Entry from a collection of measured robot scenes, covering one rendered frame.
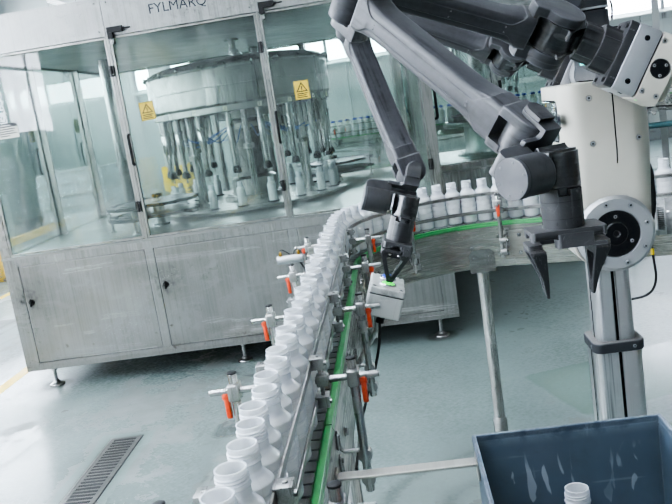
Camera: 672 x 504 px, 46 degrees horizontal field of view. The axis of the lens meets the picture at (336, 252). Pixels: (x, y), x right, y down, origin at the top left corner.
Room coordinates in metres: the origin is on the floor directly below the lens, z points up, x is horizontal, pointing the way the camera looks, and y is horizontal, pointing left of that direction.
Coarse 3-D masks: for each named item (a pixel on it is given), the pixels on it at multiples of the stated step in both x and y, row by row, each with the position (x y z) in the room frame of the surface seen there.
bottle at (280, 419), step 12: (264, 384) 1.05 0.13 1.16; (276, 384) 1.04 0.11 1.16; (252, 396) 1.03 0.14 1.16; (264, 396) 1.02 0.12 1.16; (276, 396) 1.03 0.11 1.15; (276, 408) 1.02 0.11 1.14; (276, 420) 1.01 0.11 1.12; (288, 420) 1.02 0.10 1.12; (288, 432) 1.02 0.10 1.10; (288, 468) 1.01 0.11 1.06; (300, 492) 1.02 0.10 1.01
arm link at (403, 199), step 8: (392, 192) 1.75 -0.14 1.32; (400, 192) 1.76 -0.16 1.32; (408, 192) 1.76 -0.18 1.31; (416, 192) 1.76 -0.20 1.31; (400, 200) 1.74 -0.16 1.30; (408, 200) 1.74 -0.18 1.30; (416, 200) 1.74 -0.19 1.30; (392, 208) 1.76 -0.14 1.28; (400, 208) 1.74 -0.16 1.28; (408, 208) 1.74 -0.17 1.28; (416, 208) 1.75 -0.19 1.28; (400, 216) 1.74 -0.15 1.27; (408, 216) 1.74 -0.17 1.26
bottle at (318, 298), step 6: (306, 282) 1.70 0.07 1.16; (312, 282) 1.67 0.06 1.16; (312, 288) 1.67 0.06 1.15; (318, 288) 1.68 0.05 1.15; (318, 294) 1.68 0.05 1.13; (318, 300) 1.67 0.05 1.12; (324, 300) 1.68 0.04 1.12; (324, 306) 1.67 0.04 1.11; (324, 324) 1.67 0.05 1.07; (324, 330) 1.66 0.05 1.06
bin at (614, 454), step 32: (640, 416) 1.23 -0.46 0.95; (480, 448) 1.25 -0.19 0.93; (512, 448) 1.25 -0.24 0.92; (544, 448) 1.24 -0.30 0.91; (576, 448) 1.24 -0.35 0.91; (608, 448) 1.24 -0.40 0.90; (640, 448) 1.23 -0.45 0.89; (480, 480) 1.19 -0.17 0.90; (512, 480) 1.25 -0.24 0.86; (544, 480) 1.24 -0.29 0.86; (576, 480) 1.24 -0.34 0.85; (608, 480) 1.24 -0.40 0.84; (640, 480) 1.23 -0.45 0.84
